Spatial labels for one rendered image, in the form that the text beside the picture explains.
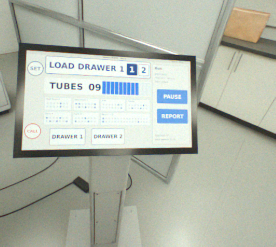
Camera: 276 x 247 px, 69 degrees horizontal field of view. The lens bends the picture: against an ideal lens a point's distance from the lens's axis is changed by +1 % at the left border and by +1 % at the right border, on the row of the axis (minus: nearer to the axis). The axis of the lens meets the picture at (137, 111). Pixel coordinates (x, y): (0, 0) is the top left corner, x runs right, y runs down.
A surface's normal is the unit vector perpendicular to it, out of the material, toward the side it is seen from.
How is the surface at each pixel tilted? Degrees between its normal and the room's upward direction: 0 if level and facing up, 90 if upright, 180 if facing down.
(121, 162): 90
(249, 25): 89
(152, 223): 0
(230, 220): 1
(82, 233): 5
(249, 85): 90
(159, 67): 50
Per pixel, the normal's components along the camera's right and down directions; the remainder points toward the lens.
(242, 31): -0.56, 0.45
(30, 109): 0.18, -0.08
